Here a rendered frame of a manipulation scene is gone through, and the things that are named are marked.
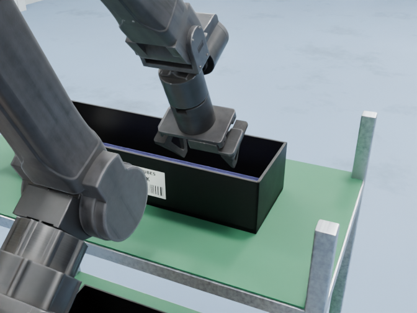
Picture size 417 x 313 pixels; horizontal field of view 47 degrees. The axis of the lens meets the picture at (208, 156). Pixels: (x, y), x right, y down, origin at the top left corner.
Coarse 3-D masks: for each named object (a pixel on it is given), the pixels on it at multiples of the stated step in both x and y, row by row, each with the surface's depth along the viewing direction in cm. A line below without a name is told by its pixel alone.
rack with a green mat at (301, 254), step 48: (0, 144) 121; (0, 192) 102; (288, 192) 102; (336, 192) 102; (96, 240) 88; (144, 240) 88; (192, 240) 88; (240, 240) 88; (288, 240) 88; (336, 240) 67; (240, 288) 77; (288, 288) 77; (336, 288) 122
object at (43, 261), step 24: (24, 240) 42; (48, 240) 43; (72, 240) 44; (0, 264) 41; (24, 264) 41; (48, 264) 42; (72, 264) 44; (0, 288) 40; (24, 288) 40; (48, 288) 41; (72, 288) 44; (0, 312) 39; (24, 312) 38; (48, 312) 38
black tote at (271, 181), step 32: (96, 128) 117; (128, 128) 113; (128, 160) 94; (160, 160) 91; (192, 160) 109; (224, 160) 105; (256, 160) 102; (160, 192) 95; (192, 192) 91; (224, 192) 88; (256, 192) 85; (224, 224) 91; (256, 224) 88
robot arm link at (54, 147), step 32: (0, 0) 32; (0, 32) 33; (0, 64) 33; (32, 64) 36; (0, 96) 35; (32, 96) 36; (64, 96) 40; (0, 128) 38; (32, 128) 37; (64, 128) 40; (32, 160) 41; (64, 160) 41; (96, 160) 44; (96, 192) 43; (128, 192) 47; (96, 224) 45; (128, 224) 49
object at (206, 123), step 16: (208, 96) 66; (176, 112) 66; (192, 112) 65; (208, 112) 67; (224, 112) 71; (160, 128) 71; (176, 128) 71; (192, 128) 68; (208, 128) 69; (224, 128) 69
